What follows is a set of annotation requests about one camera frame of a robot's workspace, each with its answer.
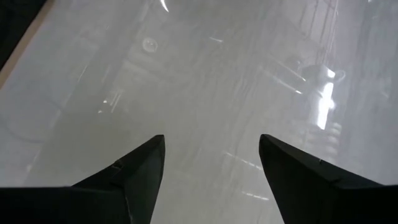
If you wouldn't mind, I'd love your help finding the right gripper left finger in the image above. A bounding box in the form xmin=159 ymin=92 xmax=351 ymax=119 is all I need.
xmin=0 ymin=134 xmax=166 ymax=224

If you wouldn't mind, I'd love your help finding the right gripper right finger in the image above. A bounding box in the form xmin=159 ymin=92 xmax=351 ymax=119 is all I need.
xmin=259 ymin=133 xmax=398 ymax=224

